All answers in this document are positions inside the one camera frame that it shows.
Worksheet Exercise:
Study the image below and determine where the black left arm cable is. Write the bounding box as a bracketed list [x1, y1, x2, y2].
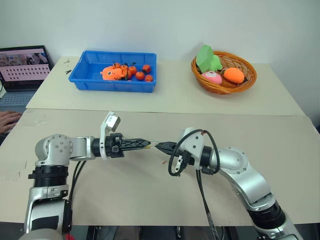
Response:
[68, 160, 87, 201]

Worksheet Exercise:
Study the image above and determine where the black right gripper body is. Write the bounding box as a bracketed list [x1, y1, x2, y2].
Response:
[174, 149, 195, 174]

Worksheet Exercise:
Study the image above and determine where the open grey laptop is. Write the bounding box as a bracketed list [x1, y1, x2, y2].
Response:
[0, 45, 55, 107]

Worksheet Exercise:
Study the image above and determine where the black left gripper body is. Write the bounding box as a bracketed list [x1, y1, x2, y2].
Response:
[104, 133, 125, 160]

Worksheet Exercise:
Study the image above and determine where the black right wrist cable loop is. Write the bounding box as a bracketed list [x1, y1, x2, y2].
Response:
[167, 128, 221, 177]

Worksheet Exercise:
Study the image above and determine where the black right arm hanging cable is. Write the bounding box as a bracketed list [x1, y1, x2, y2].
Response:
[195, 169, 219, 240]

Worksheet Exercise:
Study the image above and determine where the orange fish toy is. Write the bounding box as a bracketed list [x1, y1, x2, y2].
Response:
[100, 66, 125, 81]

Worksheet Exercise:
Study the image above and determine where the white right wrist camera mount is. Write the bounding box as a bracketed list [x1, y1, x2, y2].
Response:
[178, 127, 205, 169]

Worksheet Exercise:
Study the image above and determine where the orange plush mango toy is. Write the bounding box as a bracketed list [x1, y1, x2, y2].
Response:
[223, 67, 245, 84]

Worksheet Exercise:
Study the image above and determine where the blue plastic bin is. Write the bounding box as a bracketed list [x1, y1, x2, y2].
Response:
[68, 50, 158, 94]

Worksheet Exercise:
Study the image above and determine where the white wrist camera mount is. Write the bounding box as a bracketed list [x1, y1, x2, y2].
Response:
[178, 127, 205, 169]
[99, 111, 123, 161]

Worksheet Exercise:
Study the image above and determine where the pink plush toy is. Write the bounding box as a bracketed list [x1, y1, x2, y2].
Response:
[201, 70, 223, 85]

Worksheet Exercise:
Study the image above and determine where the green plush vegetable toy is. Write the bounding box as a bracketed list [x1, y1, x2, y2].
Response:
[195, 44, 223, 75]

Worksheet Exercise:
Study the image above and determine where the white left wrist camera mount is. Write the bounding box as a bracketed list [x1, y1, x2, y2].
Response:
[99, 111, 123, 161]

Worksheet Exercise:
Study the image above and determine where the person's bare hand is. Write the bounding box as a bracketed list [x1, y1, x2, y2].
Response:
[0, 110, 23, 134]

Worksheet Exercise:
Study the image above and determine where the orange wicker basket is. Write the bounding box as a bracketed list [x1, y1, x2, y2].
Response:
[191, 51, 258, 95]

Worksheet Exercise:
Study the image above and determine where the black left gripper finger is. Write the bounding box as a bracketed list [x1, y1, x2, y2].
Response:
[122, 144, 149, 152]
[121, 137, 152, 147]

